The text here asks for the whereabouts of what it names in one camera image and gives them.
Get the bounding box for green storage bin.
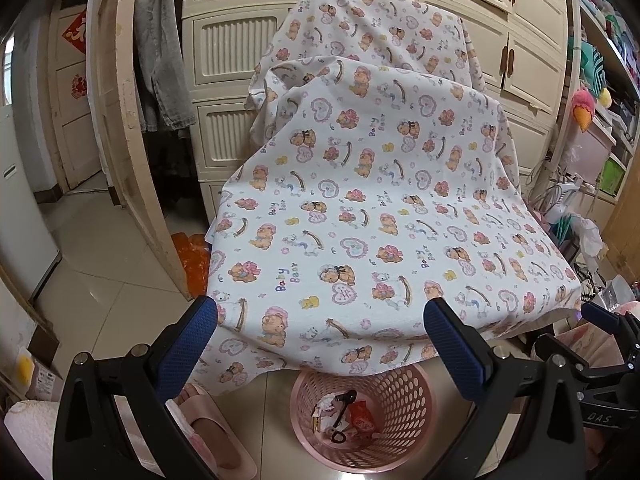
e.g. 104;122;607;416
599;159;626;196

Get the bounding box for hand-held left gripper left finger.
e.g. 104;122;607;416
52;296;219;480

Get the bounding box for cardboard box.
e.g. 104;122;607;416
22;352;66;401

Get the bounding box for pink plush toy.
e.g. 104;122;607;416
572;89;601;133

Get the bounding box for pink slipper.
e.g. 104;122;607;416
170;384;258;480

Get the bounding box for white tissue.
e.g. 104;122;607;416
312;394;346;433

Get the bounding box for pink storage box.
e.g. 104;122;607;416
565;125;615;186

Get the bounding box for bear print blanket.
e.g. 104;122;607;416
192;0;583;401

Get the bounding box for white plastic bag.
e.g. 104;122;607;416
575;215;606;256

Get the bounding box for cream inner room door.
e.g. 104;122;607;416
47;2;108;191

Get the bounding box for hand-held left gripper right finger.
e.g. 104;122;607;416
424;297;586;480

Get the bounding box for grey denim jeans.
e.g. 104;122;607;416
135;0;198;133

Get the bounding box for orange plastic bag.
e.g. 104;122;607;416
170;232;210;297

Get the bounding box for cream louvred wardrobe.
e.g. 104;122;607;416
180;0;571;206

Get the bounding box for shiny red packet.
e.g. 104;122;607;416
347;402;377;433

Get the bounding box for white fluffy towel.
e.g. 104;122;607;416
4;400;57;480

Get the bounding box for white shelf unit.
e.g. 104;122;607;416
565;0;640;201

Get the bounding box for pink plastic mesh basket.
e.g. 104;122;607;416
290;362;438;471

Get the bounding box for white refrigerator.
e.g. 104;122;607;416
0;105;63;301

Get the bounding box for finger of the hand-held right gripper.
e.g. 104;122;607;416
532;335;601;378
581;301;640;351

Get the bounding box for teal cloth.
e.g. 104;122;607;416
580;40;607;91

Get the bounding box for black plastic spoon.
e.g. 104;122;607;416
330;389;358;433

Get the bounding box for large red paper decoration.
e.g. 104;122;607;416
61;14;90;56

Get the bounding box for brown wooden board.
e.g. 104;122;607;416
602;160;640;281

